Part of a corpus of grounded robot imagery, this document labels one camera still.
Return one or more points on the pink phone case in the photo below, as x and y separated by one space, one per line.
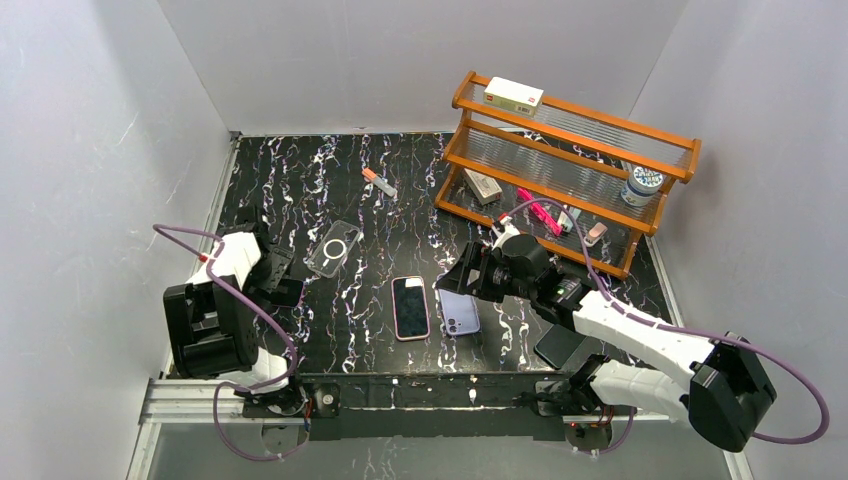
411 308

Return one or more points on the small grey box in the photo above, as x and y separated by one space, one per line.
485 189

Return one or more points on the white green stapler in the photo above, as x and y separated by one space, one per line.
567 217

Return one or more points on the white red carton box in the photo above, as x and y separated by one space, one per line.
512 96

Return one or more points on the lavender phone case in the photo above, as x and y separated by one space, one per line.
459 313

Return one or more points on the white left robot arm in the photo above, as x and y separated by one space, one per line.
210 316

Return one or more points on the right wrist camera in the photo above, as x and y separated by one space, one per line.
504 229

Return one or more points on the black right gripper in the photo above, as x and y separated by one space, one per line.
472 269

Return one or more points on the pink utility knife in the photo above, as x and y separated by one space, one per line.
539 212

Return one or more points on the dark teal phone case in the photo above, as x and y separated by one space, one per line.
557 345

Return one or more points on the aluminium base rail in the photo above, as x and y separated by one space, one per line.
326 396

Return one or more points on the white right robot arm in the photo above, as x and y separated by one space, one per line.
718 387

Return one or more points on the black screen smartphone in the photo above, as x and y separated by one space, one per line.
411 310

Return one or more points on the clear magsafe phone case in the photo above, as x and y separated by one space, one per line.
332 251

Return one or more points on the orange wooden shelf rack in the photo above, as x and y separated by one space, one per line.
568 153

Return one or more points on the white blue round jar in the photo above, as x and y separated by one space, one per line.
641 186

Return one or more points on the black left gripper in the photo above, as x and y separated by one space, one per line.
279 266

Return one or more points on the small pink white item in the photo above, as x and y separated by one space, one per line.
594 234

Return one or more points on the orange grey marker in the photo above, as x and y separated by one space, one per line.
378 181

